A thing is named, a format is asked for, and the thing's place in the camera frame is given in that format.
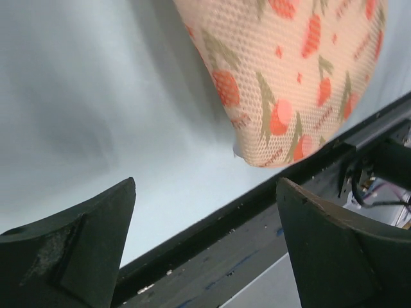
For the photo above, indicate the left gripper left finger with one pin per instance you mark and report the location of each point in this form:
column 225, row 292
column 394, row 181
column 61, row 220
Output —
column 71, row 258

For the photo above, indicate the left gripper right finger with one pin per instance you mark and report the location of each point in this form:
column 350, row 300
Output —
column 341, row 258

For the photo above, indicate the floral mesh laundry bag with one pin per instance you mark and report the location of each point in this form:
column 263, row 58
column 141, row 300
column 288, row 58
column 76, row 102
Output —
column 288, row 73

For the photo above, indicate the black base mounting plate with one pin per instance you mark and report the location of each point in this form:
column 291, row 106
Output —
column 208, row 263

